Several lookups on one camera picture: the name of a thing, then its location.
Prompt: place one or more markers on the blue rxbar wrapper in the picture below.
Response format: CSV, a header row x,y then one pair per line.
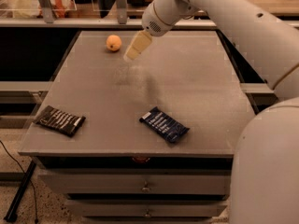
x,y
168,128

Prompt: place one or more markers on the orange fruit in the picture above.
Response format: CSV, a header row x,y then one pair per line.
x,y
113,43

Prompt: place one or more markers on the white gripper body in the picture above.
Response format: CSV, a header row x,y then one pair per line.
x,y
153,20

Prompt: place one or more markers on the upper drawer knob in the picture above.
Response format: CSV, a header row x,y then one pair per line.
x,y
145,188

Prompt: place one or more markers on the metal shelf frame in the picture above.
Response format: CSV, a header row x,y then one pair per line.
x,y
78,16

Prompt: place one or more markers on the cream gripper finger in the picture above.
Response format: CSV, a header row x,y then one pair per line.
x,y
139,43

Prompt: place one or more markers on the black rxbar chocolate wrapper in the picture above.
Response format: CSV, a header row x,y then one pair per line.
x,y
59,121

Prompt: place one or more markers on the black left floor rail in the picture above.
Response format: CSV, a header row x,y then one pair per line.
x,y
24,180

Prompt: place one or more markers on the grey drawer cabinet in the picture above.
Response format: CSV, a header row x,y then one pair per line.
x,y
102,168

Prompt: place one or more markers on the orange white plastic bag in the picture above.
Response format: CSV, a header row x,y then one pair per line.
x,y
32,8

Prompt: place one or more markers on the lower drawer knob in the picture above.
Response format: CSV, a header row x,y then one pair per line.
x,y
147,214

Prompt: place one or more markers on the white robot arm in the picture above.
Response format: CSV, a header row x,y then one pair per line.
x,y
265,173

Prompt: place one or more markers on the drawer knob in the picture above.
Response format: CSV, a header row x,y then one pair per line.
x,y
145,188
147,214

